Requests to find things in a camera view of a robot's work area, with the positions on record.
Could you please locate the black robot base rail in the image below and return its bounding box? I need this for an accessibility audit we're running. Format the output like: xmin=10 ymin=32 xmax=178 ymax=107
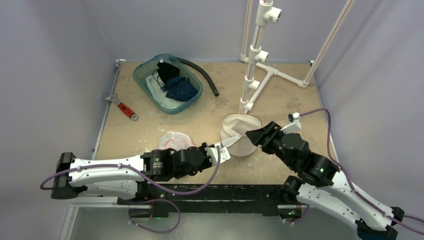
xmin=117 ymin=183 xmax=302 ymax=220

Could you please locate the white cloth in basin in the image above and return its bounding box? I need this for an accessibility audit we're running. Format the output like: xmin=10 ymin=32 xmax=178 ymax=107
xmin=145 ymin=73 xmax=184 ymax=109

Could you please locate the red-handled adjustable wrench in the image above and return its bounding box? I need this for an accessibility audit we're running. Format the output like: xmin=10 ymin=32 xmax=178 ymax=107
xmin=103 ymin=93 xmax=139 ymax=121

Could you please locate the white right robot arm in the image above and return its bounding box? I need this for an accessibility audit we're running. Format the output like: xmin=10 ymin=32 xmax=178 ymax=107
xmin=245 ymin=121 xmax=405 ymax=240

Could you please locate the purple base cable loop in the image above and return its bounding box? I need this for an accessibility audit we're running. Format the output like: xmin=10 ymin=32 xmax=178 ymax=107
xmin=128 ymin=198 xmax=182 ymax=234

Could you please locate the white PVC pipe rack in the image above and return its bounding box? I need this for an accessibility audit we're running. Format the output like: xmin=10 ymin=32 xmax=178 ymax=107
xmin=239 ymin=0 xmax=355 ymax=114

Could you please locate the black rubber hose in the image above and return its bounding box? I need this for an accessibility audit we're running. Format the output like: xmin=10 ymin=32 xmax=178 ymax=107
xmin=175 ymin=57 xmax=220 ymax=98

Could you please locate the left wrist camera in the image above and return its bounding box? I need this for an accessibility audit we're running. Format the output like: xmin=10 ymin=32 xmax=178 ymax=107
xmin=205 ymin=143 xmax=232 ymax=166

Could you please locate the black bra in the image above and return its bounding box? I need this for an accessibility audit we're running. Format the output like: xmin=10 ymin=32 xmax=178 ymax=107
xmin=152 ymin=59 xmax=200 ymax=103

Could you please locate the pink-trimmed white laundry bag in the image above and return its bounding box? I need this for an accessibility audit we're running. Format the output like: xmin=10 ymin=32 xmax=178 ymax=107
xmin=157 ymin=131 xmax=195 ymax=151

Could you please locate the teal plastic basin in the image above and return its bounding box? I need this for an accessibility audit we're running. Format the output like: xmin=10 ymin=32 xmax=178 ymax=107
xmin=133 ymin=54 xmax=203 ymax=115

